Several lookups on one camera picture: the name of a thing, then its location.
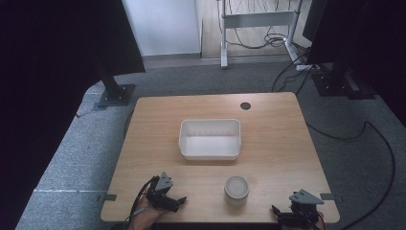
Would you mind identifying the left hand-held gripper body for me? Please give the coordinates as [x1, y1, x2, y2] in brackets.
[145, 172, 180, 213]

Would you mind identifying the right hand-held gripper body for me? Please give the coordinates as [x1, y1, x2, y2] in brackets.
[278, 188, 326, 230]

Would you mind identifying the person's right hand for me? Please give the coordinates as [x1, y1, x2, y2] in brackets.
[313, 212, 326, 230]

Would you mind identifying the person's left hand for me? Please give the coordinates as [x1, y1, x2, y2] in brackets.
[128, 193, 168, 230]

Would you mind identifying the round grey lidded tin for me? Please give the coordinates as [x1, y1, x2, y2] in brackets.
[223, 175, 250, 201]

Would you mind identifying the white plastic bin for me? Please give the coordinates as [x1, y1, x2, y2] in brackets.
[177, 118, 242, 161]

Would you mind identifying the black metal stand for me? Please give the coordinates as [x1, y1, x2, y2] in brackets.
[95, 60, 137, 108]
[310, 62, 377, 101]

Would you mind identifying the white power strip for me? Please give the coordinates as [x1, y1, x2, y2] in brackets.
[294, 63, 321, 72]

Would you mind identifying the black curtain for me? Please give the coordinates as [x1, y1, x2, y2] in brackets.
[0, 0, 147, 230]
[302, 0, 406, 127]

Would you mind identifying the thin black cable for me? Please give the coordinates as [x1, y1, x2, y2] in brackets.
[123, 108, 136, 140]

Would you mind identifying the long black floor cable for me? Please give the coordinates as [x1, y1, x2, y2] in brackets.
[305, 120, 397, 230]

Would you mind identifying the black power cable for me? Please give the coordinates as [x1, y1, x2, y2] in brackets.
[271, 52, 314, 96]

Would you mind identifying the tangle of black cables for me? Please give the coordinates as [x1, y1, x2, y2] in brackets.
[219, 0, 310, 52]

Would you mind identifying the white desk frame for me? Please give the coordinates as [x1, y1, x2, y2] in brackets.
[217, 0, 305, 70]

